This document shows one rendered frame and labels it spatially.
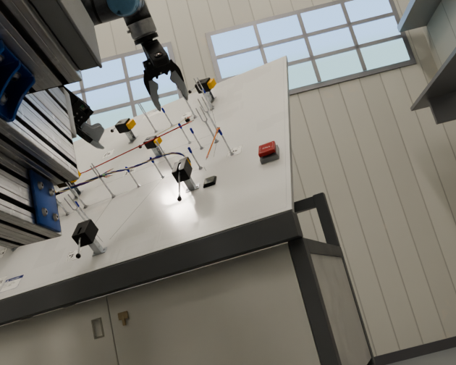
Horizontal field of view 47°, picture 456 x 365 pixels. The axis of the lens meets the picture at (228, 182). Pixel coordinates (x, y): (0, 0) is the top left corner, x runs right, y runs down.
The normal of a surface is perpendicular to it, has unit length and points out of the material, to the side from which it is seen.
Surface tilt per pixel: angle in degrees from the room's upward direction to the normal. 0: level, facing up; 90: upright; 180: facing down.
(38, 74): 180
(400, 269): 90
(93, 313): 90
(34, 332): 90
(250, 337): 90
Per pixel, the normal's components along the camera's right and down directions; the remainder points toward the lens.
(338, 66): -0.05, -0.25
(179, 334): -0.36, -0.15
